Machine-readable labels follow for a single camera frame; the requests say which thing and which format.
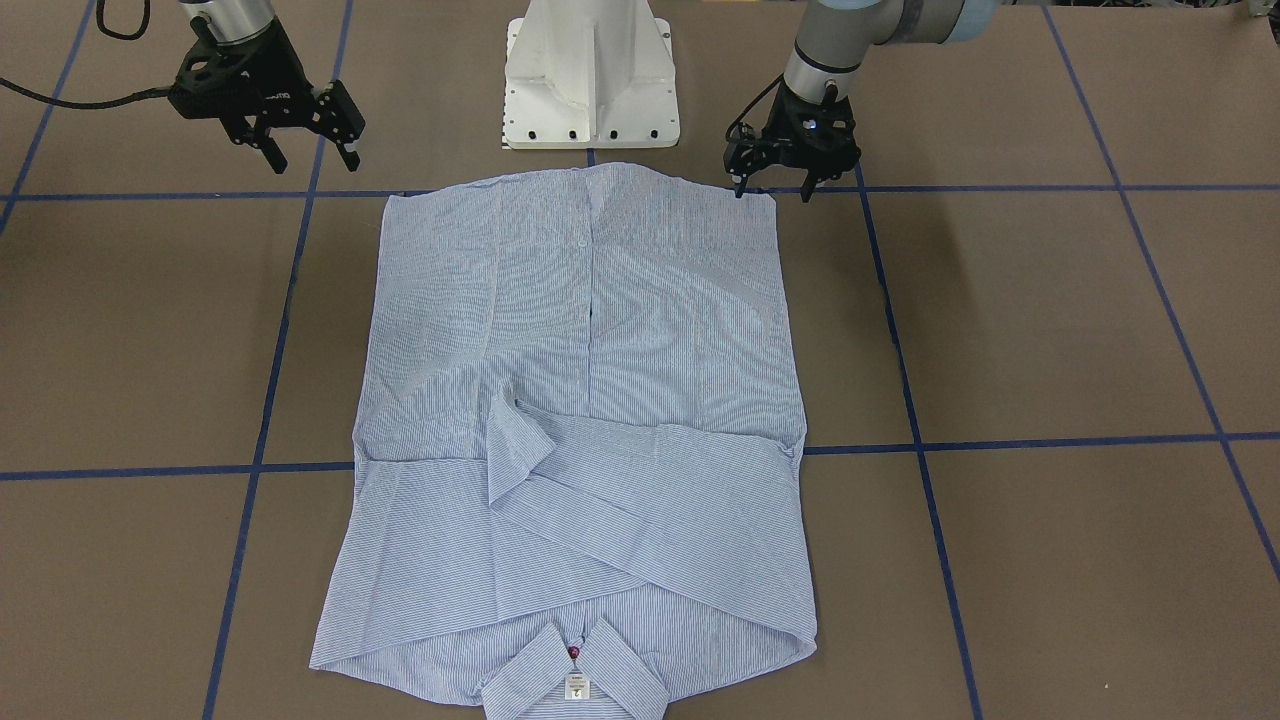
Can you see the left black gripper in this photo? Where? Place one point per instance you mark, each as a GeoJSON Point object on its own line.
{"type": "Point", "coordinates": [751, 157]}

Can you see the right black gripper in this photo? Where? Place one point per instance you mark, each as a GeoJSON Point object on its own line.
{"type": "Point", "coordinates": [272, 85]}

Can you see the light blue striped shirt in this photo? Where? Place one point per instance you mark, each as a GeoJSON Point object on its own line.
{"type": "Point", "coordinates": [578, 447]}

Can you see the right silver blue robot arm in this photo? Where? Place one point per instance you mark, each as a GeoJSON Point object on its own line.
{"type": "Point", "coordinates": [235, 20]}

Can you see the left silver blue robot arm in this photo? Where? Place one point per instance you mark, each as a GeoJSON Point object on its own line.
{"type": "Point", "coordinates": [834, 38]}

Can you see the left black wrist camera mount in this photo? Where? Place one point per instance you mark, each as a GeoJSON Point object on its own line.
{"type": "Point", "coordinates": [744, 143]}

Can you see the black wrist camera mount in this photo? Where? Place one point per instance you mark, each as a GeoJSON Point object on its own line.
{"type": "Point", "coordinates": [202, 88]}
{"type": "Point", "coordinates": [744, 143]}

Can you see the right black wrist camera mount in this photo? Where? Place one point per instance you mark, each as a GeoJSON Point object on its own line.
{"type": "Point", "coordinates": [202, 88]}

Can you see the white central pedestal column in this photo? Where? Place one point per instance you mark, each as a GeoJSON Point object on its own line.
{"type": "Point", "coordinates": [590, 75]}

